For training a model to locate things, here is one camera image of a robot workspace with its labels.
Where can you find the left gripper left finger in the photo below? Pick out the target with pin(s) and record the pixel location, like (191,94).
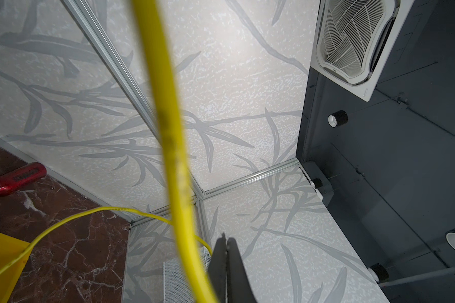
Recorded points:
(217,269)

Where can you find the yellow plastic bin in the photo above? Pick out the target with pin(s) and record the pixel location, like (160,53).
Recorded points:
(10,248)

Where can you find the white wire basket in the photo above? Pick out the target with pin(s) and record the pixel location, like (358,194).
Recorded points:
(176,286)

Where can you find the red handled screwdriver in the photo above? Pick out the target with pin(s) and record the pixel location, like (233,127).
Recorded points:
(23,176)

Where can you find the ceiling air vent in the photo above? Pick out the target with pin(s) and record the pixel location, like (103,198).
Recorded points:
(353,41)

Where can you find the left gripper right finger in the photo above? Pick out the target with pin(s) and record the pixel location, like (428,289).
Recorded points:
(238,286)

